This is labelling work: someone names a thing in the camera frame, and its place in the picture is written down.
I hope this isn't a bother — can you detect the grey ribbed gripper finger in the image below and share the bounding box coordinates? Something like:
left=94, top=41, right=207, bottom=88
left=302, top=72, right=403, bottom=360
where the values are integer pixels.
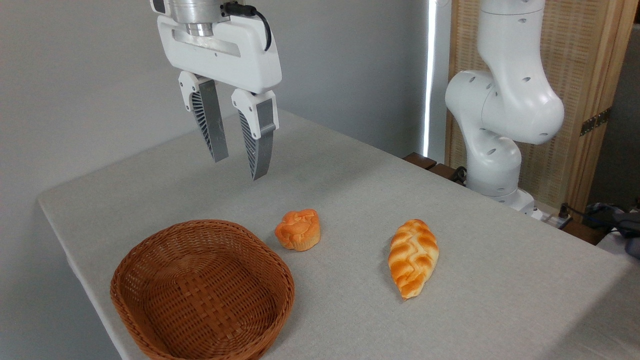
left=178, top=70, right=230, bottom=163
left=231, top=88, right=280, bottom=181

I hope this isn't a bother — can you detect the dark grey bundled object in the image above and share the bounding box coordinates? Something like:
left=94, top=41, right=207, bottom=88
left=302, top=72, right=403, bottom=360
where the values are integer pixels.
left=584, top=202, right=640, bottom=260

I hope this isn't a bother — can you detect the black plug with cable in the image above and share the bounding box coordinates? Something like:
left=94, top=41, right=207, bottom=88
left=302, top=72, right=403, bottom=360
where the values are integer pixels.
left=557, top=202, right=640, bottom=231

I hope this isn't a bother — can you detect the brown wooden board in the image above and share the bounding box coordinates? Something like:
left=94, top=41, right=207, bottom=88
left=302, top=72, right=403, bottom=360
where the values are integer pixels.
left=559, top=220, right=608, bottom=246

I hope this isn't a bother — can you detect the dark metal screen hinge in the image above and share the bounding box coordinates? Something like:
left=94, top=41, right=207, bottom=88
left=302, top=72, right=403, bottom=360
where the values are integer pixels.
left=580, top=107, right=612, bottom=137

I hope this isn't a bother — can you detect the braided golden bread loaf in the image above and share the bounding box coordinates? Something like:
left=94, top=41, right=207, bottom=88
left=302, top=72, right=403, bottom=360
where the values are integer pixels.
left=387, top=218, right=440, bottom=301

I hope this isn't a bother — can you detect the dark brown wooden block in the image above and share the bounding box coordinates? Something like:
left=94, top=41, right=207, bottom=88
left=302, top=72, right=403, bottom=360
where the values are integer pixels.
left=402, top=152, right=439, bottom=171
left=428, top=163, right=467, bottom=187

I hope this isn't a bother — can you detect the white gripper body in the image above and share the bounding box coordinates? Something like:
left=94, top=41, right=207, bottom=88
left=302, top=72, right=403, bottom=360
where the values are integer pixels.
left=157, top=14, right=283, bottom=95

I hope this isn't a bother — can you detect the brown woven wicker basket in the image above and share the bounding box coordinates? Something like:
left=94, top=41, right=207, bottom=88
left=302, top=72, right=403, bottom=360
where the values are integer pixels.
left=110, top=219, right=296, bottom=360

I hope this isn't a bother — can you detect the orange muffin shaped bread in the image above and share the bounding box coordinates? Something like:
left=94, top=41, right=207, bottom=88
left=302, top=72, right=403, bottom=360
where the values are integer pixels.
left=274, top=208, right=322, bottom=252

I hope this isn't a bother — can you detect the wooden rattan folding screen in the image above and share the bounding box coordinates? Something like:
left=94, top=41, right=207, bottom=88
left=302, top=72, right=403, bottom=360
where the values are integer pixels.
left=445, top=0, right=640, bottom=217

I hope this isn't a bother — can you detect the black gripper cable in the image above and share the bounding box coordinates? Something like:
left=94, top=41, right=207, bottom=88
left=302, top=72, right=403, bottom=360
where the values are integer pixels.
left=222, top=2, right=273, bottom=53

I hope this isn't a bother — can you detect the grey tablecloth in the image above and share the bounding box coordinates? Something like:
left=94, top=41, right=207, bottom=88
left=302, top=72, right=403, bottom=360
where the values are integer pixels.
left=37, top=109, right=640, bottom=360

